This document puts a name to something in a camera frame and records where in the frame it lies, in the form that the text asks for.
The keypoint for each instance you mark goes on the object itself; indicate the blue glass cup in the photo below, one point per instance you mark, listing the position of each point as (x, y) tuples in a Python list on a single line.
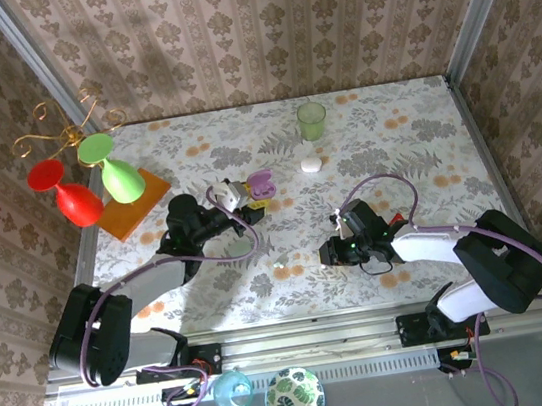
[(228, 401)]

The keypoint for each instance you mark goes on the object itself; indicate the green leaf print bowl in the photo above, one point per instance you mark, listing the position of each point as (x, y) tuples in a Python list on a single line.
[(294, 402)]

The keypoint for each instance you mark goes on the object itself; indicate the orange wooden base board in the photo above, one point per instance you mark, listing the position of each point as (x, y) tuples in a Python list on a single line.
[(136, 212)]

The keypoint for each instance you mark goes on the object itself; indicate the black connector block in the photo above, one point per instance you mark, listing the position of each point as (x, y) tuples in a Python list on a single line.
[(447, 362), (177, 394)]

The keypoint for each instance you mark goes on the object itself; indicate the red plastic goblet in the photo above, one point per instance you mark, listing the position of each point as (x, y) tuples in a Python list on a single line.
[(79, 204)]

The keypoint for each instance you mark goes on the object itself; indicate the green translucent plastic cup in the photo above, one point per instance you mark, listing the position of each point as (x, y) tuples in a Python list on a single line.
[(312, 121)]

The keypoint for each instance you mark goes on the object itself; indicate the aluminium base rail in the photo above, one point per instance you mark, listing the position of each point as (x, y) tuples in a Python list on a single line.
[(321, 342)]

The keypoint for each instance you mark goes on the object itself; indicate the purple earbud charging case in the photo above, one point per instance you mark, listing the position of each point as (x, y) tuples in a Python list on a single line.
[(262, 184)]

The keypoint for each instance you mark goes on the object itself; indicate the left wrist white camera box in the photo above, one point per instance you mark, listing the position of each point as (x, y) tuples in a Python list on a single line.
[(228, 194)]

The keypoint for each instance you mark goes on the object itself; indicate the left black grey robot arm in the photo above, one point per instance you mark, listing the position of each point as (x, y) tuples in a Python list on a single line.
[(87, 335)]

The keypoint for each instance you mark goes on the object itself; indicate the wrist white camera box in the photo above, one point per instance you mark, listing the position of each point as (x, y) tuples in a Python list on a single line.
[(228, 194), (340, 218)]

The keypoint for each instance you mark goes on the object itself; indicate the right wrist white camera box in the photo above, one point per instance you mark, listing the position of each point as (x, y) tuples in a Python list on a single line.
[(340, 218)]

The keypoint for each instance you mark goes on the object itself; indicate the green plastic goblet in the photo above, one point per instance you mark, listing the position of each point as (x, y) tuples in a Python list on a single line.
[(121, 181)]

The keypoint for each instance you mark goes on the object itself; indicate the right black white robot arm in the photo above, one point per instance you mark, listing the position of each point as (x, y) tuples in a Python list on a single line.
[(501, 261)]

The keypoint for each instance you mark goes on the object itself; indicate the floral tablecloth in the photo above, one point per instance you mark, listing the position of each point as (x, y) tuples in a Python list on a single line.
[(221, 134)]

